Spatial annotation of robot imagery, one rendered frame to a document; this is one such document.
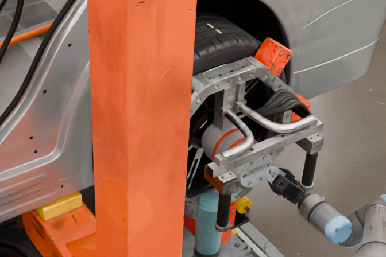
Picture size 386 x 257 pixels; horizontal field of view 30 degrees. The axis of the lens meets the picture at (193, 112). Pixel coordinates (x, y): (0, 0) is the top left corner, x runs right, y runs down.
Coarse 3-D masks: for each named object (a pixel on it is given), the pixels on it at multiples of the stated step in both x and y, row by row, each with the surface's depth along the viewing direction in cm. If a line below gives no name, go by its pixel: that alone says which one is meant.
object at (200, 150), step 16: (224, 64) 223; (256, 80) 239; (256, 96) 250; (208, 112) 239; (240, 112) 244; (192, 128) 233; (256, 128) 254; (192, 144) 237; (192, 160) 241; (208, 160) 259; (192, 176) 246; (192, 192) 247
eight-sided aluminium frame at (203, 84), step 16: (240, 64) 220; (256, 64) 220; (192, 80) 213; (208, 80) 212; (224, 80) 213; (240, 80) 218; (272, 80) 228; (192, 96) 210; (192, 112) 212; (288, 112) 241; (272, 160) 250; (240, 192) 248; (192, 208) 237
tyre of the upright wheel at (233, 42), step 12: (204, 12) 237; (204, 24) 227; (216, 24) 229; (228, 24) 233; (204, 36) 221; (216, 36) 223; (228, 36) 222; (240, 36) 225; (252, 36) 236; (204, 48) 216; (216, 48) 217; (228, 48) 220; (240, 48) 223; (252, 48) 226; (204, 60) 216; (216, 60) 219; (228, 60) 222; (192, 72) 216; (264, 132) 254
